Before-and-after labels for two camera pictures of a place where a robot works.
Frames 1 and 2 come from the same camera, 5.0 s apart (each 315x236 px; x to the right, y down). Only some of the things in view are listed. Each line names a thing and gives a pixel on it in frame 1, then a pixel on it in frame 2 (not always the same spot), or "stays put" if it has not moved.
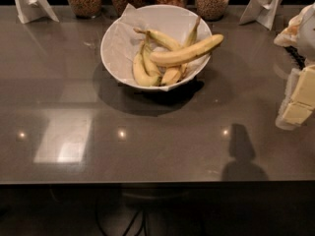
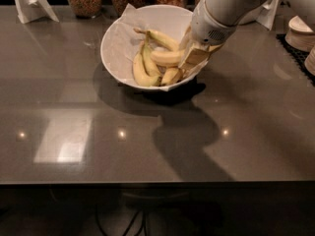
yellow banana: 149,56 stays put
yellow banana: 186,52 stays put
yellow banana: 139,70 stays put
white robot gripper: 308,36 to 207,29
